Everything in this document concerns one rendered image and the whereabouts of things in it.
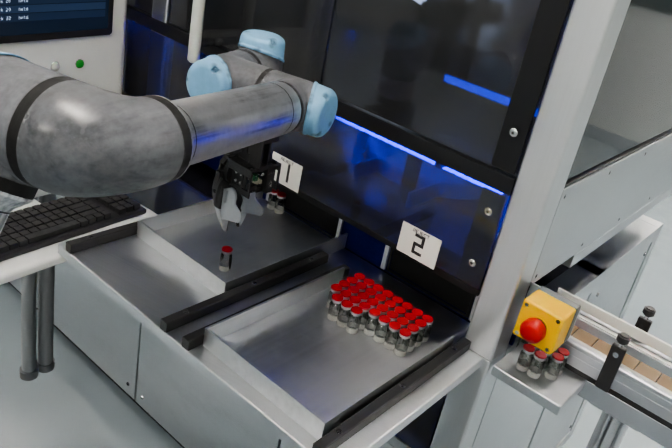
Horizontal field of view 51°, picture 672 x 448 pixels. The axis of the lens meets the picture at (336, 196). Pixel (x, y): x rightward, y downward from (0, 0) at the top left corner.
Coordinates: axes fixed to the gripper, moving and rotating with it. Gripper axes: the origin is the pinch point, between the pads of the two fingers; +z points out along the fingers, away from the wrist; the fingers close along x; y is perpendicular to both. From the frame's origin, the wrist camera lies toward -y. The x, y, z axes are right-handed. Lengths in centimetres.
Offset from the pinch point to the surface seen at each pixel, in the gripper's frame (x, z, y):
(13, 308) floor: 18, 99, -119
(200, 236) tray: 3.8, 10.5, -11.5
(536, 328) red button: 16, -2, 54
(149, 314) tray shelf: -19.6, 10.5, 4.1
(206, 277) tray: -6.6, 8.7, 2.7
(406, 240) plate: 19.5, -3.0, 25.9
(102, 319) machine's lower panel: 19, 71, -66
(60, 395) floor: 9, 99, -71
